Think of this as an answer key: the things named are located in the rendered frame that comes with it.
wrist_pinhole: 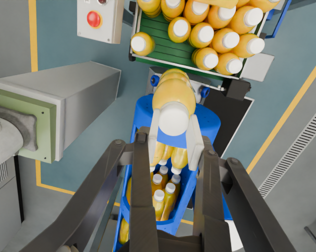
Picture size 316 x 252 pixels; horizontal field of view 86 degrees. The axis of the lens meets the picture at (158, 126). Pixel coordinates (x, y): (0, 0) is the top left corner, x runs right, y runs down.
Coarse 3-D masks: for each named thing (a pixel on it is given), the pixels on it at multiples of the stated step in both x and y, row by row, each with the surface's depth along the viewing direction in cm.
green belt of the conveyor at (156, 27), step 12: (144, 24) 63; (156, 24) 63; (168, 24) 63; (156, 36) 69; (156, 48) 66; (168, 48) 66; (180, 48) 66; (192, 48) 66; (144, 60) 69; (168, 60) 68; (180, 60) 68; (192, 72) 70; (204, 72) 69
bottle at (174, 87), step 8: (168, 72) 33; (176, 72) 32; (184, 72) 36; (160, 80) 31; (168, 80) 27; (176, 80) 26; (184, 80) 28; (160, 88) 25; (168, 88) 24; (176, 88) 24; (184, 88) 24; (160, 96) 24; (168, 96) 23; (176, 96) 23; (184, 96) 23; (192, 96) 25; (152, 104) 26; (160, 104) 23; (168, 104) 22; (184, 104) 23; (192, 104) 24; (192, 112) 24
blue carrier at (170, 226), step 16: (144, 96) 60; (144, 112) 48; (208, 112) 58; (208, 128) 46; (176, 144) 46; (128, 176) 75; (192, 176) 54; (128, 208) 65; (176, 208) 83; (160, 224) 61; (176, 224) 67
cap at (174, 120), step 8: (176, 104) 21; (160, 112) 21; (168, 112) 20; (176, 112) 20; (184, 112) 20; (160, 120) 21; (168, 120) 21; (176, 120) 21; (184, 120) 21; (160, 128) 22; (168, 128) 21; (176, 128) 21; (184, 128) 21
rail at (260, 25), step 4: (264, 16) 53; (264, 20) 54; (260, 24) 55; (256, 28) 57; (260, 28) 55; (256, 32) 56; (244, 60) 60; (244, 64) 60; (244, 68) 60; (240, 72) 61; (236, 76) 64; (240, 76) 61
